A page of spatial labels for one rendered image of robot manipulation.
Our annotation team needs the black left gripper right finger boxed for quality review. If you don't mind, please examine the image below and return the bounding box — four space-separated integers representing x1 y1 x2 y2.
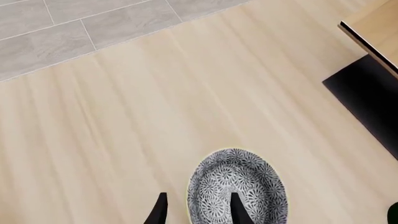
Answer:
231 192 256 224

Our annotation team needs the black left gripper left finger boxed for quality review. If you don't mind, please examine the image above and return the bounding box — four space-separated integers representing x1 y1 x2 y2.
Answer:
142 192 169 224

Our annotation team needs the black white patterned bowl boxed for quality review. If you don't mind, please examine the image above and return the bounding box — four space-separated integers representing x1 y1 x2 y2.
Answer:
187 147 289 224

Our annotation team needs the wooden cabinet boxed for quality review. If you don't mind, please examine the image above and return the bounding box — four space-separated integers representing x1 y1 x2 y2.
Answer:
322 0 398 161

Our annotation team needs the round black object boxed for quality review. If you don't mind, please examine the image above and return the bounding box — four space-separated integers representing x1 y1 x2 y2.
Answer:
386 202 398 224

